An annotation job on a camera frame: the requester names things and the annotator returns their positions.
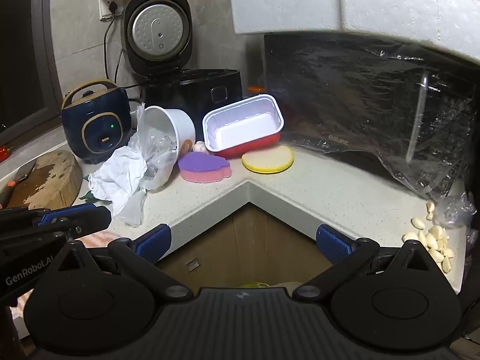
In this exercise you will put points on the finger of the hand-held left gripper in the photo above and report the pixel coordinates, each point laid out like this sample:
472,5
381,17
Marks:
67,213
100,219

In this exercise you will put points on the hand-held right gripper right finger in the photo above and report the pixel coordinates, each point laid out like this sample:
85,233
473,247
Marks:
332,242

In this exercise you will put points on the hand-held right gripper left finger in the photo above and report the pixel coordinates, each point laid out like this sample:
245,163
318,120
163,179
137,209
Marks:
153,240

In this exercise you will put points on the white tissue paper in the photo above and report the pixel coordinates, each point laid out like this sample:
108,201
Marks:
116,172

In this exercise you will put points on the clear plastic bag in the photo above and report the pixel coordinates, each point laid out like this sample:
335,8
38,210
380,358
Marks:
152,146

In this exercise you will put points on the purple pink sponge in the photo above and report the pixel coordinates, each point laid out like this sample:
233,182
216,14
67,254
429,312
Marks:
202,165

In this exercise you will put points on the white bowl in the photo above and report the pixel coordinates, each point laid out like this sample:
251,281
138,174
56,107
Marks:
180,123

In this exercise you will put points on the red foil tray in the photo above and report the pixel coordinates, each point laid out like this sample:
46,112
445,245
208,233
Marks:
240,127

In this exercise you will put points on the orange striped cloth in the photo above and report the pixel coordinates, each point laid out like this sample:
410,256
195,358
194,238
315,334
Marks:
101,238

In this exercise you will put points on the round wooden cutting board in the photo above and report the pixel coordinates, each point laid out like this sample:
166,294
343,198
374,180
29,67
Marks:
52,180

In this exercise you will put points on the kitchen cleaver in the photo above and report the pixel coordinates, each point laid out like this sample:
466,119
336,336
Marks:
26,170

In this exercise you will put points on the small red item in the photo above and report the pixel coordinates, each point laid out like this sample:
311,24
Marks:
3,153

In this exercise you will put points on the small blue rice cooker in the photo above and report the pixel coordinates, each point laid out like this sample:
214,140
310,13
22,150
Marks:
95,120

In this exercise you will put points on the brown food scrap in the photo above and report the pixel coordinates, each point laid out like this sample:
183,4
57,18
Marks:
186,147

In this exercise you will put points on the pile of garlic cloves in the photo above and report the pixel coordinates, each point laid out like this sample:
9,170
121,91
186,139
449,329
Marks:
435,236

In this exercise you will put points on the yellow round lid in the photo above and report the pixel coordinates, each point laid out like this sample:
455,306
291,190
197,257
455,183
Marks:
268,159

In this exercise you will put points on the garlic bulb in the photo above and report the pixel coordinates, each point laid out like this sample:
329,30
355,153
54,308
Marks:
199,147

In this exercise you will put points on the small crumpled clear bag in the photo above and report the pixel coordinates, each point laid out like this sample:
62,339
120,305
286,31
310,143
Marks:
453,210

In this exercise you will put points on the black plastic bag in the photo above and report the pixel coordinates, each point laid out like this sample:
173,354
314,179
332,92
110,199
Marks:
367,101

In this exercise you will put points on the black rice cooker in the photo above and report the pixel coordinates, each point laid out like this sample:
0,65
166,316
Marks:
161,33

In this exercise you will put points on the white styrofoam block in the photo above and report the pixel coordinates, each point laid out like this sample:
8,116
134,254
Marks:
412,3

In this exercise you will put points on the white wall socket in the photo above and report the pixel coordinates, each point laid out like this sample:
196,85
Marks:
112,3

